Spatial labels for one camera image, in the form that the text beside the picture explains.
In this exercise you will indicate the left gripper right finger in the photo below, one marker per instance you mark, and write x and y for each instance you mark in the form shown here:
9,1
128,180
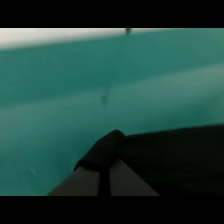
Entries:
128,183

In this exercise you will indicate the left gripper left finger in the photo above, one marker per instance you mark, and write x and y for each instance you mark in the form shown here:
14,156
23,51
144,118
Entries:
80,183

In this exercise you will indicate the black garment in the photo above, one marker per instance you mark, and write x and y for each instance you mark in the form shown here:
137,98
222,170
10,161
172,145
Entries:
173,156

